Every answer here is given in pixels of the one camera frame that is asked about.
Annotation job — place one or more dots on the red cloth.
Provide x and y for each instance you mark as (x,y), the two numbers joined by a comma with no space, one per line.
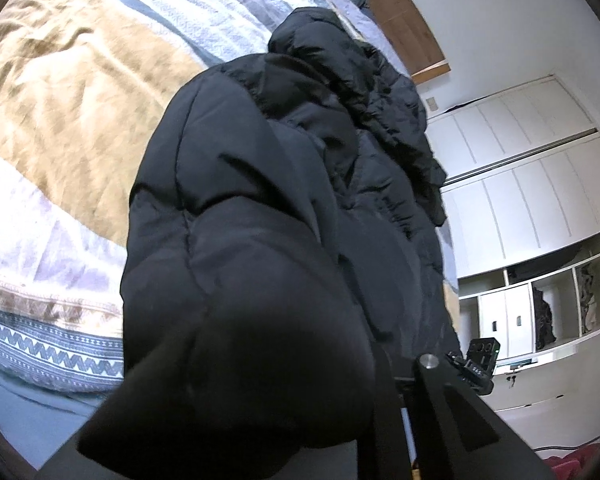
(575,467)

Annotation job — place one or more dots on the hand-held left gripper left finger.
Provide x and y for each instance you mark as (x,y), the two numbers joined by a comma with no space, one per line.
(145,390)

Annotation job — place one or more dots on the black puffer jacket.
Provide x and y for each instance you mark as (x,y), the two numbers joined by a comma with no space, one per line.
(260,210)

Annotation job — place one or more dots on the white sliding wardrobe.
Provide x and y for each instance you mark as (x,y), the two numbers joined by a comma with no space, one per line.
(530,200)

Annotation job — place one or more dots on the dark clothes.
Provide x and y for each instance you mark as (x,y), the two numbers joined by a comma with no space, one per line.
(587,300)
(545,317)

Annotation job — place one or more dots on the striped duvet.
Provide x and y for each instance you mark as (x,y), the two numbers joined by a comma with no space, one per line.
(80,85)

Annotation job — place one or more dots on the wall socket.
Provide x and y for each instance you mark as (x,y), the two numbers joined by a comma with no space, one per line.
(433,104)

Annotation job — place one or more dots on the white shelf unit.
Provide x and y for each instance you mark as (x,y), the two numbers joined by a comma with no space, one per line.
(510,320)

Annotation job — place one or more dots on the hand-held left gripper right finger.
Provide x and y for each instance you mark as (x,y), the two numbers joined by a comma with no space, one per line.
(440,410)

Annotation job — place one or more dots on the wooden headboard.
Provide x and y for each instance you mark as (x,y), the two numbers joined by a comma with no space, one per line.
(405,20)

